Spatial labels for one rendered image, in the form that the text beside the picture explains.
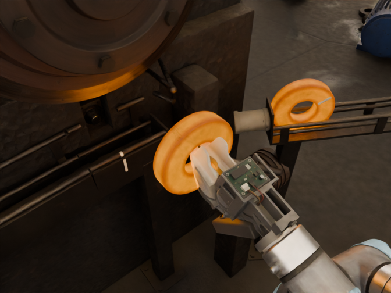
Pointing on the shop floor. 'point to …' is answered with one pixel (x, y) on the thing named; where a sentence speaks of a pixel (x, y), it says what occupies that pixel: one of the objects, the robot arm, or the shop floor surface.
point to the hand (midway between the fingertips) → (195, 146)
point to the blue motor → (377, 31)
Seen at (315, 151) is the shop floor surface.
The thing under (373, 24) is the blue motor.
